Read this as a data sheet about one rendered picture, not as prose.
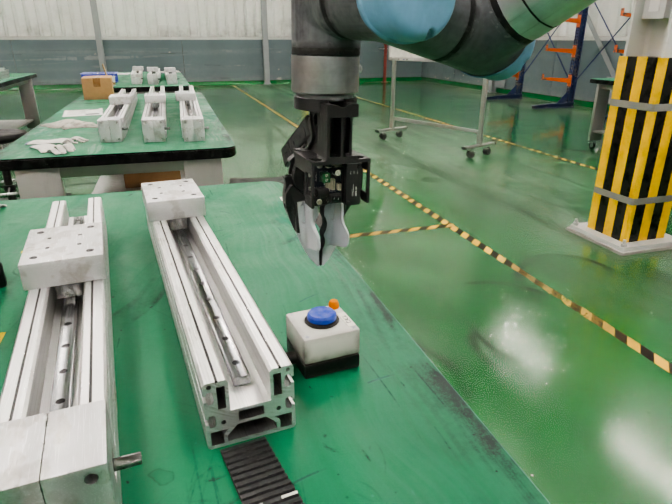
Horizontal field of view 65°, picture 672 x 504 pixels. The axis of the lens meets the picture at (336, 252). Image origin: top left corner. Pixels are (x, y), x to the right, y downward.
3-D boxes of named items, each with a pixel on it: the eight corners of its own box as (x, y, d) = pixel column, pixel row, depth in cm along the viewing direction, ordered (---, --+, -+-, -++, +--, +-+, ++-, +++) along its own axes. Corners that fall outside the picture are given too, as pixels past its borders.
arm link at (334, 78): (282, 53, 60) (348, 54, 63) (283, 95, 62) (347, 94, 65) (304, 56, 53) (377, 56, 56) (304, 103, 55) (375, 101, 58)
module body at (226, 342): (295, 426, 62) (293, 364, 58) (208, 450, 58) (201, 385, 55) (190, 222, 130) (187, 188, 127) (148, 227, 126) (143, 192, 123)
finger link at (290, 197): (286, 234, 65) (285, 164, 62) (282, 230, 67) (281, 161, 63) (322, 230, 67) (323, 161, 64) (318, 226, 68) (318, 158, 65)
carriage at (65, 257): (110, 295, 80) (102, 253, 78) (27, 308, 76) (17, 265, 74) (108, 257, 94) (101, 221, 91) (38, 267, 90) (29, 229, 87)
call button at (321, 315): (341, 328, 72) (341, 315, 71) (313, 334, 70) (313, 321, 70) (329, 315, 75) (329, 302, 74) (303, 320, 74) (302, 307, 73)
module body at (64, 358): (120, 474, 55) (107, 407, 52) (9, 505, 51) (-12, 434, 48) (107, 232, 123) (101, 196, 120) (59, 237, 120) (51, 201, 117)
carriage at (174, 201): (207, 228, 108) (204, 196, 106) (151, 235, 104) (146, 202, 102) (195, 207, 122) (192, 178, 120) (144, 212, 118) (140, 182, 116)
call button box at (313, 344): (360, 366, 73) (360, 326, 70) (292, 383, 69) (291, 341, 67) (337, 338, 80) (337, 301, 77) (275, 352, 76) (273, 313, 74)
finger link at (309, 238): (309, 283, 64) (309, 209, 60) (293, 264, 69) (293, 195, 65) (333, 279, 65) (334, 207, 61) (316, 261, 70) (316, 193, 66)
